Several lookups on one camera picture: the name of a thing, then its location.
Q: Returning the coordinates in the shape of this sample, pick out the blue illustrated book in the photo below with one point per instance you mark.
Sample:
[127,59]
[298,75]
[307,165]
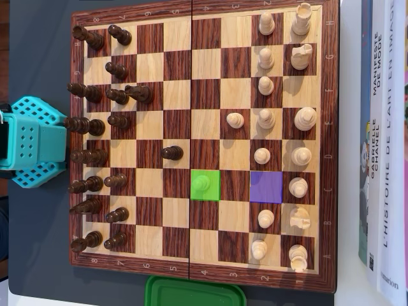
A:
[366,63]

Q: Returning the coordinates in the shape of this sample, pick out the dark brown wooden queen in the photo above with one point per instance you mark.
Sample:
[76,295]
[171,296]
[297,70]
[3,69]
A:
[92,157]

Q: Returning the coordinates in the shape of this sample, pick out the white Gabrielle Chanel book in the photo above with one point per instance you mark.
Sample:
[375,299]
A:
[376,153]

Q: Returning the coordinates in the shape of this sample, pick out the dark brown wooden bishop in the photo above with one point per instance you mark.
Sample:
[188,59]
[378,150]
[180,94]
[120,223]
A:
[89,93]
[90,184]

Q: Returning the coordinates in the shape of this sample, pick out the white art history book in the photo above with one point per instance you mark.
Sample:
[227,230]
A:
[398,191]

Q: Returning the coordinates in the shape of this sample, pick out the wooden folding chessboard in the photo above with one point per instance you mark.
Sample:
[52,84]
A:
[177,95]

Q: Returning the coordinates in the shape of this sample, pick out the teal perforated robot base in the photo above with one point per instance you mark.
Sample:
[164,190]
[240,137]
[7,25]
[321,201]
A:
[35,177]

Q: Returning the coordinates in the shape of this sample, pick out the white wooden queen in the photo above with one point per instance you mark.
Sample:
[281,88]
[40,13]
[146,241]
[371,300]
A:
[301,156]

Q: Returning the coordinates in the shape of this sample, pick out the white wooden rook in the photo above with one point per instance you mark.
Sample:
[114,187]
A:
[301,24]
[298,256]

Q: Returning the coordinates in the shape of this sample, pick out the dark brown wooden rook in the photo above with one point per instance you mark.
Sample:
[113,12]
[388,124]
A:
[90,239]
[92,39]

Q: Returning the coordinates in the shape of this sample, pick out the green plastic container lid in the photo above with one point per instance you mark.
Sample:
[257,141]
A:
[191,293]

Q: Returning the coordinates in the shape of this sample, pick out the white wooden bishop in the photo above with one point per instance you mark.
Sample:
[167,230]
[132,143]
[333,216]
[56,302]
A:
[266,119]
[298,187]

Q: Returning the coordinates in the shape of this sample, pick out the white wooden king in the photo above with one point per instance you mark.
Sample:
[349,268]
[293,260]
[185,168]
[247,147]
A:
[305,119]

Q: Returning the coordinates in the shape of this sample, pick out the dark brown wooden pawn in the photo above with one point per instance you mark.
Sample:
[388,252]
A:
[118,70]
[116,180]
[116,240]
[118,215]
[173,153]
[121,35]
[118,96]
[119,121]

